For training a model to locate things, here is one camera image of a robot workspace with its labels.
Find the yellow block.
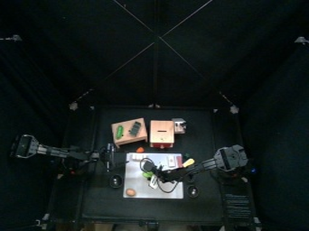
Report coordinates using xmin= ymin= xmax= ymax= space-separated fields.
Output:
xmin=180 ymin=158 xmax=196 ymax=168

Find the wooden box with holes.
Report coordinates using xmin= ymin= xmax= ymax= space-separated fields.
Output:
xmin=109 ymin=117 xmax=149 ymax=148

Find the white cutting board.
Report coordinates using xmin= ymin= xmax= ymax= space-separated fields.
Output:
xmin=121 ymin=152 xmax=186 ymax=199

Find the thin diagonal frame cable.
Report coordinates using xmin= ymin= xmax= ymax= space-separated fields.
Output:
xmin=111 ymin=0 xmax=240 ymax=115
xmin=68 ymin=0 xmax=215 ymax=111

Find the black round bowl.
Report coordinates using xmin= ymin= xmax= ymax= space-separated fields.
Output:
xmin=108 ymin=174 xmax=124 ymax=189
xmin=186 ymin=184 xmax=200 ymax=199

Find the small white block pair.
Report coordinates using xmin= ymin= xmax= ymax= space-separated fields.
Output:
xmin=129 ymin=152 xmax=149 ymax=162

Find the red wooden drawer box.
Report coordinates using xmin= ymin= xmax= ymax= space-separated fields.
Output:
xmin=148 ymin=119 xmax=176 ymax=150

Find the black looped cable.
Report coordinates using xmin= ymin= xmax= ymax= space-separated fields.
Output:
xmin=139 ymin=157 xmax=180 ymax=194

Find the white rectangular block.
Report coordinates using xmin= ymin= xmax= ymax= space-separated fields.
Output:
xmin=166 ymin=155 xmax=178 ymax=169

